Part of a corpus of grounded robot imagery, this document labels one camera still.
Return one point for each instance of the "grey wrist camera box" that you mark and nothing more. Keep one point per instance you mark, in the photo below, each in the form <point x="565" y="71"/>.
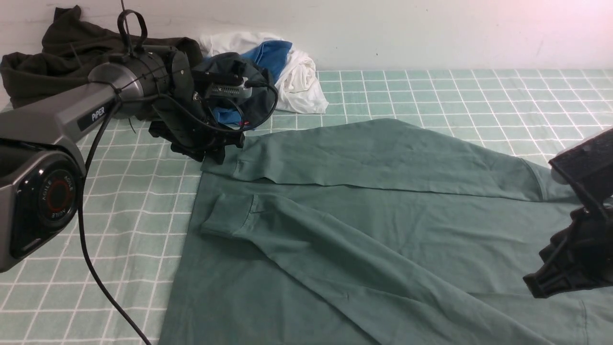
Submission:
<point x="228" y="91"/>

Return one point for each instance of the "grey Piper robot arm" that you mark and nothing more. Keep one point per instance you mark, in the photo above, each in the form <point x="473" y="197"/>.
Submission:
<point x="42" y="173"/>

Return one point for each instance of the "blue crumpled garment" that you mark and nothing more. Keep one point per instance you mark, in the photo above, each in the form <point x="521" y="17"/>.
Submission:
<point x="270" y="55"/>

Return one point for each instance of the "white crumpled garment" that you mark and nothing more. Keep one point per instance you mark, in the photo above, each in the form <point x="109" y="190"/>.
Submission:
<point x="298" y="85"/>

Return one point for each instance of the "black gripper body, left side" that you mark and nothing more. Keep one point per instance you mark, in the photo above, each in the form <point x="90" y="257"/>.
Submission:
<point x="185" y="121"/>

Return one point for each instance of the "dark olive crumpled garment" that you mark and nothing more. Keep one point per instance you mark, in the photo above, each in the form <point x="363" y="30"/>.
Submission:
<point x="71" y="48"/>

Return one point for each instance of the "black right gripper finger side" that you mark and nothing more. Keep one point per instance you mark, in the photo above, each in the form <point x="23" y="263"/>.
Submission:
<point x="577" y="258"/>

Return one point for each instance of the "green long sleeve shirt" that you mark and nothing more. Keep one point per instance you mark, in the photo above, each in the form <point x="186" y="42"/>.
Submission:
<point x="374" y="233"/>

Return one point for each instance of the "dark grey crumpled garment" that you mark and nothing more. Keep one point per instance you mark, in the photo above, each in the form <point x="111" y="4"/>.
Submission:
<point x="206" y="73"/>

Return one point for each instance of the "green checkered table cloth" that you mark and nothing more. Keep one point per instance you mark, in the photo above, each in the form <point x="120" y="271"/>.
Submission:
<point x="139" y="195"/>

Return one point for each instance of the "black gripper body, right side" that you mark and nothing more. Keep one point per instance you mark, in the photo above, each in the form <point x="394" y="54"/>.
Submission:
<point x="587" y="169"/>

